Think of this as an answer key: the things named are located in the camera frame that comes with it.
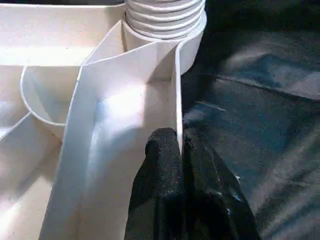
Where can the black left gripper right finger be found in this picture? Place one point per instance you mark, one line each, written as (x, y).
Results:
(215, 200)

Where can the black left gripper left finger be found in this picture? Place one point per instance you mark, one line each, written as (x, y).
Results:
(160, 195)

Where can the white plastic table top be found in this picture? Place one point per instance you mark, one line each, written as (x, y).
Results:
(75, 125)

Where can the white plastic table leg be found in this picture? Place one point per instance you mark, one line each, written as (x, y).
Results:
(165, 17)

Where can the black work mat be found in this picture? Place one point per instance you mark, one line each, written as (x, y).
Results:
(260, 125)

